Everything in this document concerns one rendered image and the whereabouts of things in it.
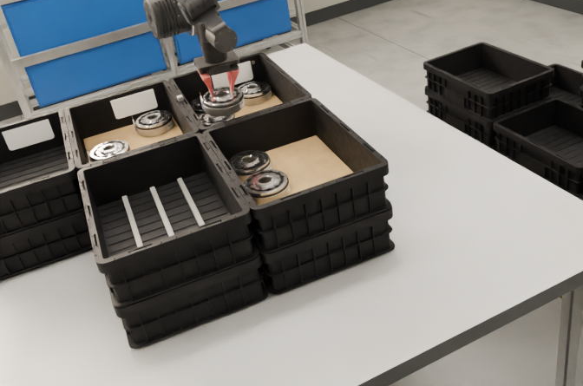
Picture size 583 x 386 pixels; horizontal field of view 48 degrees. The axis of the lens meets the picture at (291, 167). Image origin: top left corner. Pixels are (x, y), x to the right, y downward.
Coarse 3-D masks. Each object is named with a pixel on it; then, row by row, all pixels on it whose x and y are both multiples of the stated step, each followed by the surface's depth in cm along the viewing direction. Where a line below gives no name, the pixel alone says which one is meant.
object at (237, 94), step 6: (216, 90) 168; (234, 90) 166; (240, 90) 165; (204, 96) 165; (210, 96) 164; (234, 96) 163; (240, 96) 163; (204, 102) 163; (210, 102) 161; (216, 102) 162; (222, 102) 162; (228, 102) 160; (234, 102) 161
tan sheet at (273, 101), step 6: (276, 96) 192; (264, 102) 189; (270, 102) 189; (276, 102) 188; (282, 102) 187; (246, 108) 187; (252, 108) 187; (258, 108) 186; (264, 108) 186; (240, 114) 185
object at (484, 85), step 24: (480, 48) 264; (432, 72) 251; (456, 72) 264; (480, 72) 264; (504, 72) 257; (528, 72) 244; (552, 72) 232; (432, 96) 257; (456, 96) 242; (480, 96) 230; (504, 96) 228; (528, 96) 234; (552, 96) 238; (456, 120) 248; (480, 120) 233
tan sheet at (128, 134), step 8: (120, 128) 189; (128, 128) 188; (136, 128) 187; (176, 128) 183; (96, 136) 187; (104, 136) 186; (112, 136) 185; (120, 136) 184; (128, 136) 184; (136, 136) 183; (160, 136) 180; (168, 136) 180; (88, 144) 183; (96, 144) 182; (128, 144) 179; (136, 144) 179; (144, 144) 178; (88, 152) 179; (88, 160) 175
